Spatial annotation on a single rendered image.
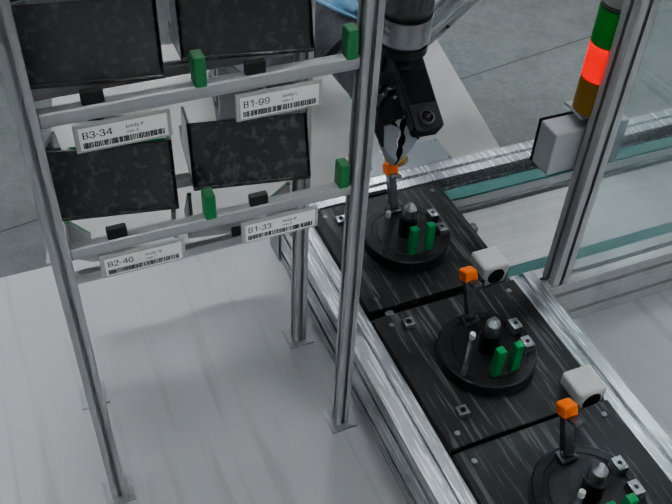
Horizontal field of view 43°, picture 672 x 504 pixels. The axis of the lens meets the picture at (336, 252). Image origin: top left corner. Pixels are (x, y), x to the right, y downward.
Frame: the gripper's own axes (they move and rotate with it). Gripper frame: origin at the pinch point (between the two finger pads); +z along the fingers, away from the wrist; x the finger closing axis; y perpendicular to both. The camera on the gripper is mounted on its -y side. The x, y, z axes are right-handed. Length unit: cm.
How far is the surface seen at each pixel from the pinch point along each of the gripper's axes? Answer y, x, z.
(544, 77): 155, -155, 110
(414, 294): -17.1, 4.0, 11.9
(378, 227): -3.4, 3.9, 10.0
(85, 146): -28, 48, -35
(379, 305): -17.3, 10.0, 11.9
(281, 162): -22.8, 27.4, -23.6
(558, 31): 187, -183, 110
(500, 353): -36.4, 1.8, 4.9
